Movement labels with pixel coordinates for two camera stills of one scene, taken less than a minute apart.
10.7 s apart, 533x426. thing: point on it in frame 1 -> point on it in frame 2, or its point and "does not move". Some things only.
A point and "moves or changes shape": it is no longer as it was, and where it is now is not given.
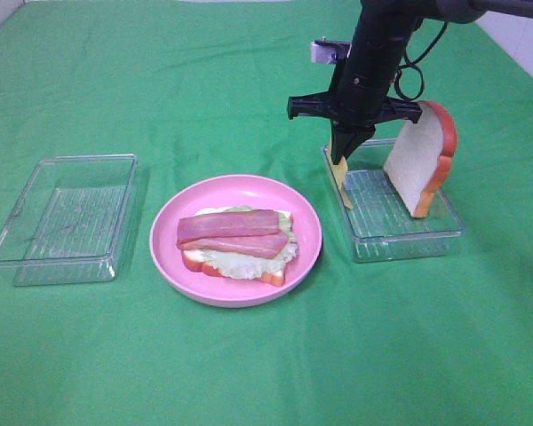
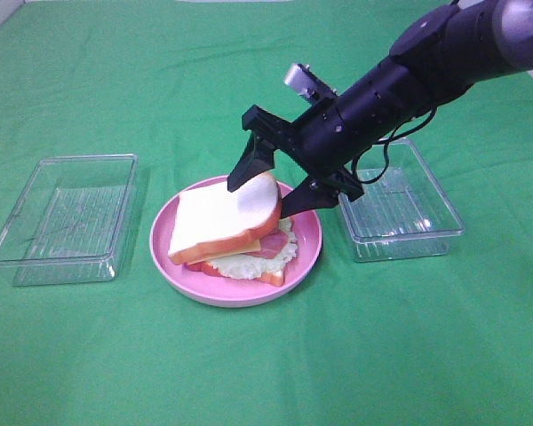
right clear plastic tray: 378,225 does not move
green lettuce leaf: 250,266 does not move
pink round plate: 232,190 does not move
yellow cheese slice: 340,170 moves or changes shape
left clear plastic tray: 71,222 does not move
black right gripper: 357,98 -> 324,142
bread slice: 420,162 -> 213,216
